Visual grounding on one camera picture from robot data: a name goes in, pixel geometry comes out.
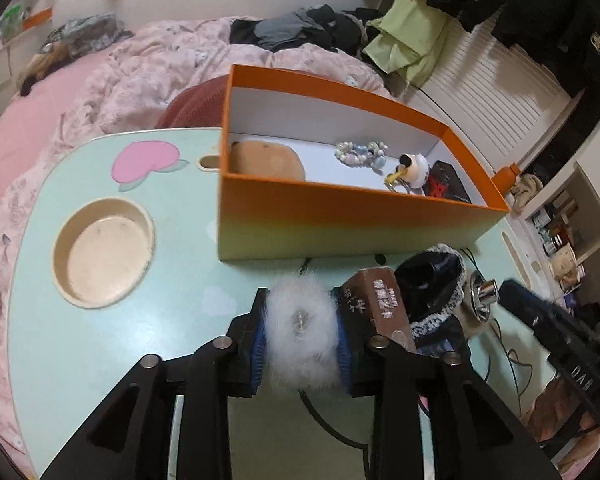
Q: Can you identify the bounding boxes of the white bookshelf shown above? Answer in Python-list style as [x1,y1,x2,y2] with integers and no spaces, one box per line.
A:
[522,160,600,322]

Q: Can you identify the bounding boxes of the tan round plush item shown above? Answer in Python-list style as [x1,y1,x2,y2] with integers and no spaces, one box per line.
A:
[228,140,307,181]

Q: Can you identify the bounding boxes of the white louvered door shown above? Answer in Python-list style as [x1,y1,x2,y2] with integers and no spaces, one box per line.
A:
[420,25,587,177]

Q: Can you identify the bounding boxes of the pink floral blanket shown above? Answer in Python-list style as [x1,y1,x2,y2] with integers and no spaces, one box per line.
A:
[0,16,396,466]

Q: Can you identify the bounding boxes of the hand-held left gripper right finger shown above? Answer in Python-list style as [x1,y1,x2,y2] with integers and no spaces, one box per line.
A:
[334,307,563,480]

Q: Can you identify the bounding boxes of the patterned grey clothes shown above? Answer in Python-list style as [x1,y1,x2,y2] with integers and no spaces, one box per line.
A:
[42,14,133,54]

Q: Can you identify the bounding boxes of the black pouch with red print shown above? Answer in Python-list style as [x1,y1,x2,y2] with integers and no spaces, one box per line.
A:
[422,160,473,204]

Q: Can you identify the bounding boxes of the pastel bead bracelet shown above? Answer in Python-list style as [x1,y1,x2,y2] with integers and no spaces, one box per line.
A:
[334,141,391,173]

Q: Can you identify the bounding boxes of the white nightstand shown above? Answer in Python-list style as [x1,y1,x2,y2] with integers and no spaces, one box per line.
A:
[0,10,55,131]

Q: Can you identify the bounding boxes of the white duck figurine keychain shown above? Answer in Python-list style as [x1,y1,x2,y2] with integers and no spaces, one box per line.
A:
[384,152,431,196]

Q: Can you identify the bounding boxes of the green and white bag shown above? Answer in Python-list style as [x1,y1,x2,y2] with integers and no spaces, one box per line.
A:
[0,5,24,37]

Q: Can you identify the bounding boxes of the white fluffy feather scrunchie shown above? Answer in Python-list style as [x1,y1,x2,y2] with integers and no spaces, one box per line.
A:
[265,275,343,392]

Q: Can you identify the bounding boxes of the orange bottle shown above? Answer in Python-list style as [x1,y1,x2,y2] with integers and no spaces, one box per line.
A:
[495,162,522,201]

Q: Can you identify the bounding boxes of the pile of dark clothes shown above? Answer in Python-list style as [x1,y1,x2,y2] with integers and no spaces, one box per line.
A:
[229,4,386,57]

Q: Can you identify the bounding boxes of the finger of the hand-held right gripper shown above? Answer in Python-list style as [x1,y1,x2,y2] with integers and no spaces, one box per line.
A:
[497,280,600,346]

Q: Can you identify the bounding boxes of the brown plush toy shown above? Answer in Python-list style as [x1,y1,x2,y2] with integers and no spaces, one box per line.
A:
[19,42,81,96]

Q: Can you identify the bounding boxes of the light green cloth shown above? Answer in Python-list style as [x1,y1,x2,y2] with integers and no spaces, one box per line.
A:
[362,0,453,88]

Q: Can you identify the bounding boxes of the pink bed sheet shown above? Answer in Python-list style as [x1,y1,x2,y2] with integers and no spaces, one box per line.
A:
[0,52,112,147]

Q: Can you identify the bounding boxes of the black cable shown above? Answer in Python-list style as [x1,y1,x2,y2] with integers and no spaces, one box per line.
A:
[299,387,373,480]

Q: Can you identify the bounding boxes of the small orange box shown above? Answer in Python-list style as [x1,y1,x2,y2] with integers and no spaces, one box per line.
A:
[22,7,54,31]

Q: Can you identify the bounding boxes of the brown carton box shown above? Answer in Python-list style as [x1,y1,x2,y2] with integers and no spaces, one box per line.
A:
[342,266,417,352]

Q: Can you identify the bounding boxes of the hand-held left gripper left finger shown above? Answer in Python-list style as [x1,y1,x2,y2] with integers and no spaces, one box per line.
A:
[40,287,271,480]

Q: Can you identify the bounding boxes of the beige crumpled cloth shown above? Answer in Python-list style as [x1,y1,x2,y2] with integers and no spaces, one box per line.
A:
[510,174,544,216]

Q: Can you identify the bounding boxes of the black lace-trimmed scrunchie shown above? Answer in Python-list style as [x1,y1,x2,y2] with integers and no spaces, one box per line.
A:
[394,244,468,338]

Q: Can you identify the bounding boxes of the orange cardboard box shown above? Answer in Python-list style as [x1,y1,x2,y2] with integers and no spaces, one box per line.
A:
[216,63,512,263]

